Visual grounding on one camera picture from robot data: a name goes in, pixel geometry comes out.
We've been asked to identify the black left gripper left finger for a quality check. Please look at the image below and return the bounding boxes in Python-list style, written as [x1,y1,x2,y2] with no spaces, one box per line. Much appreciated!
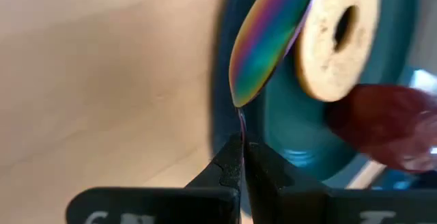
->
[66,132,245,224]

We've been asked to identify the dark round placemat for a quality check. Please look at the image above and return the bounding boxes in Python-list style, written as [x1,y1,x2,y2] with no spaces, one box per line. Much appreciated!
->
[208,0,437,193]

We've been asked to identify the teal plate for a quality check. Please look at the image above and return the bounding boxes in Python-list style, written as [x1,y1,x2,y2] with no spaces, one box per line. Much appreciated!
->
[238,0,423,184]

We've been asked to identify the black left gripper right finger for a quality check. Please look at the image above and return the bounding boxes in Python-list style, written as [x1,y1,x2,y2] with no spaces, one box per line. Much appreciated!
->
[244,141,437,224]

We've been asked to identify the red apple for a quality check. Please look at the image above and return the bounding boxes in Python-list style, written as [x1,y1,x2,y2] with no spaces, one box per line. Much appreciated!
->
[326,83,437,173]

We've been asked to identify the iridescent metal spoon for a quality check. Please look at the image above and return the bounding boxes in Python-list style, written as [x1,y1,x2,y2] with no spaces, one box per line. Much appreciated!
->
[228,0,324,141]

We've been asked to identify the beige bagel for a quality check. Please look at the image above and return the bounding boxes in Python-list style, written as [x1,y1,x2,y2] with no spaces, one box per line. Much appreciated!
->
[295,0,382,102]

